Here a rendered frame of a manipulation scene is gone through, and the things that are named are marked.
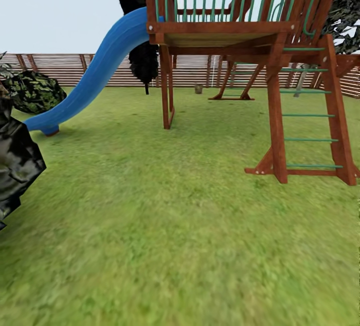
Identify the wicker basket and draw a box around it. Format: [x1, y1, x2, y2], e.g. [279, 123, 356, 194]
[194, 83, 204, 94]

